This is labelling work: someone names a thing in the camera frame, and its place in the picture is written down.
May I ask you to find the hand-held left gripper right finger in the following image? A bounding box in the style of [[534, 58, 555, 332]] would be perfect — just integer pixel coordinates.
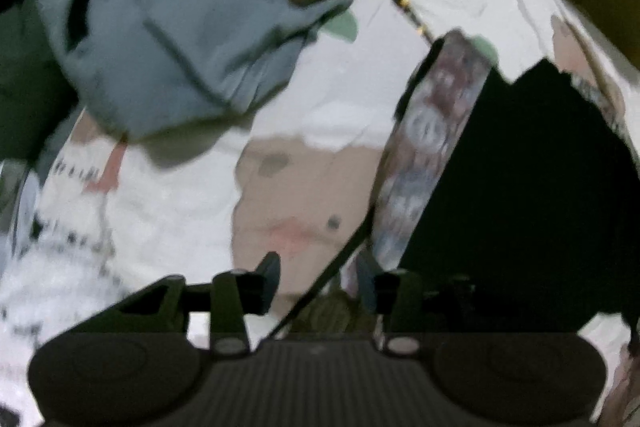
[[352, 254, 578, 354]]

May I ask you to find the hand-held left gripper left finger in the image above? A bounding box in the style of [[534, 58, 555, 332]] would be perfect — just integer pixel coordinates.
[[82, 251, 282, 353]]

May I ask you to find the black zip sweater with logo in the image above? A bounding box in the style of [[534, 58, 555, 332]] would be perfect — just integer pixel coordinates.
[[392, 0, 640, 333]]

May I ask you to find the bear print cloth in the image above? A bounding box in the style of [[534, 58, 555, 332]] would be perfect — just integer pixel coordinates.
[[350, 29, 640, 288]]

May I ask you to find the white printed blanket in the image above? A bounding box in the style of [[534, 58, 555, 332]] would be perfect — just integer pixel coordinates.
[[0, 0, 640, 427]]

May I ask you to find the grey-blue sweatshirt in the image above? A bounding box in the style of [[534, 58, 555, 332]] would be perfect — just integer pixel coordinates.
[[37, 0, 358, 142]]

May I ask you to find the dark green cloth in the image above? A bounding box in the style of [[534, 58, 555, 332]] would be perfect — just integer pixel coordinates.
[[0, 0, 86, 162]]

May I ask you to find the thin black cord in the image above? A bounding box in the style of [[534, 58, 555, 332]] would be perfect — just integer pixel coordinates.
[[262, 217, 376, 343]]

